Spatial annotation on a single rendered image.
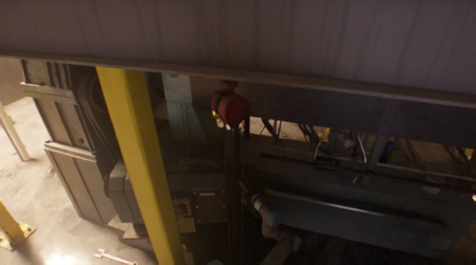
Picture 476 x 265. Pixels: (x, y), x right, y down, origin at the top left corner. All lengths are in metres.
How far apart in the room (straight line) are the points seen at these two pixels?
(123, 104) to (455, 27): 0.82
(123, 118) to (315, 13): 0.62
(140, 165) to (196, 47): 0.48
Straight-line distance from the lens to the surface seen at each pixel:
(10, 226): 2.84
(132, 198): 1.70
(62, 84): 1.82
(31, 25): 1.03
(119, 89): 0.77
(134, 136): 0.83
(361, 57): 0.58
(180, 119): 2.05
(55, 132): 2.19
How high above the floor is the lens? 1.89
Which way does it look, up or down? 30 degrees down
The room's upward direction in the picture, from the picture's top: straight up
